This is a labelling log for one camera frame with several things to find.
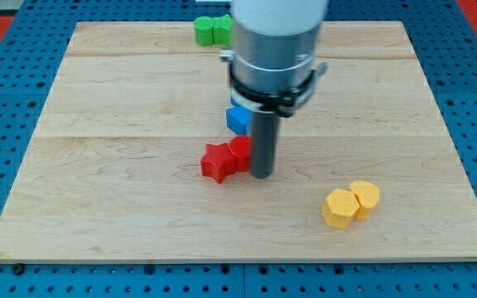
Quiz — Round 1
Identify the red star block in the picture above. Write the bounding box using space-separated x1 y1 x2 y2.
200 143 237 184

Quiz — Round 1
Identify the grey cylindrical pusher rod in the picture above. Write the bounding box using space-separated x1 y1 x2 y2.
250 112 279 179

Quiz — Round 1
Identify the green circle block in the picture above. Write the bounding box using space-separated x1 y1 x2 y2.
193 17 214 46

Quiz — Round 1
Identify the red circle block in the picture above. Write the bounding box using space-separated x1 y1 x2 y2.
229 136 251 172

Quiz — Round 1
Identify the yellow circle block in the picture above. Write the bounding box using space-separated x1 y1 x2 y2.
349 180 380 221

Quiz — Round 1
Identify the wooden board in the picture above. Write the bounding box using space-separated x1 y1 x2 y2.
0 22 477 264

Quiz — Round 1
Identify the blue pentagon block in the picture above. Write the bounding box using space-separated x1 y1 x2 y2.
226 107 251 136

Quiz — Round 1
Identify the yellow hexagon block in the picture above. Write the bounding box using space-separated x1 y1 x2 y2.
321 189 359 228

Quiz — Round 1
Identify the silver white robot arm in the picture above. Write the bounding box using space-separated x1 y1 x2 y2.
220 0 328 179

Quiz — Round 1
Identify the green star block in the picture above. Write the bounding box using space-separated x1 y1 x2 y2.
213 14 233 47

